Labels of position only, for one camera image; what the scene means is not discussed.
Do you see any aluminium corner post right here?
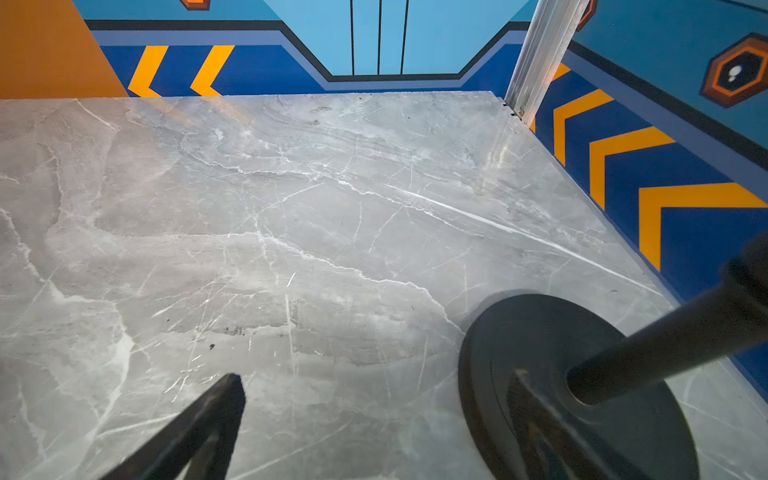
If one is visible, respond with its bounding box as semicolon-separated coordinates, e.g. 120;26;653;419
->
504;0;590;127

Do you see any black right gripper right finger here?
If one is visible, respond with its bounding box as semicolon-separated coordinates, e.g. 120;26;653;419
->
507;369;647;479

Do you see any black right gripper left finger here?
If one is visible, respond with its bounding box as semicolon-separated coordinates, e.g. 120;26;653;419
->
104;373;246;479

